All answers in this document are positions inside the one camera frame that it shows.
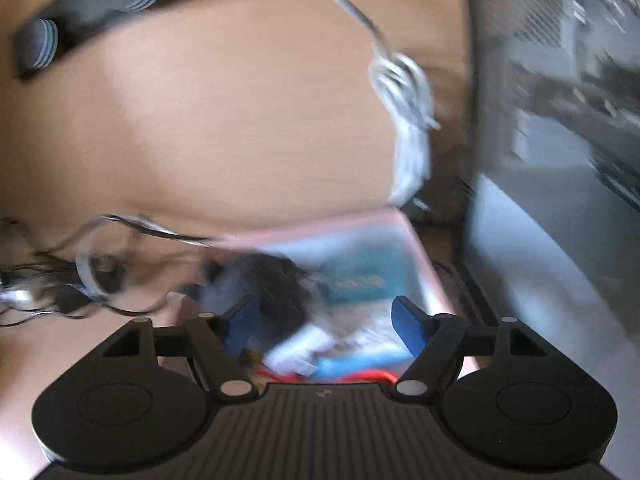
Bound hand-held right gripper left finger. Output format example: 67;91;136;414
102;295;259;401

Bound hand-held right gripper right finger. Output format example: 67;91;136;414
391;295;552;401

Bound black plush toy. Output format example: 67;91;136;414
199;254;322;352

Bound blue packet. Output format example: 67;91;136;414
317;254;402;307

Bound pink box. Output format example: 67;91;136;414
170;209;482;387

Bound wooden desktop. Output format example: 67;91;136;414
0;200;482;480

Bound computer case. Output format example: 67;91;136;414
460;0;640;352

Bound white cable bundle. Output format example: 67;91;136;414
270;0;442;209

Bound black cables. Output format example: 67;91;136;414
0;216;206;328

